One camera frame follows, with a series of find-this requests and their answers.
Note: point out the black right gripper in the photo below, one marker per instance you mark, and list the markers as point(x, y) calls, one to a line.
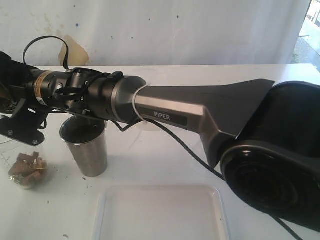
point(24, 125)

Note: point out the gold coin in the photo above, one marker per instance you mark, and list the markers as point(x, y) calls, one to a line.
point(40, 165)

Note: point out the stainless steel cup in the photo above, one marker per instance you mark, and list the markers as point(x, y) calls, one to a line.
point(86, 140)

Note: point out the brown wooden cup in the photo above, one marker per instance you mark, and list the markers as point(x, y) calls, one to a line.
point(6, 104)

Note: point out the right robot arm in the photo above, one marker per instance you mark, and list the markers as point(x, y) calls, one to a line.
point(265, 136)

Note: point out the clear plastic jar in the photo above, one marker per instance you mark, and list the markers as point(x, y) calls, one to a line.
point(9, 151)

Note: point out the translucent plastic container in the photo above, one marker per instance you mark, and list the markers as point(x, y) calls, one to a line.
point(147, 127)

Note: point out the white plastic tray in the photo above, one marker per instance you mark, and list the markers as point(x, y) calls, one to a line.
point(160, 212)

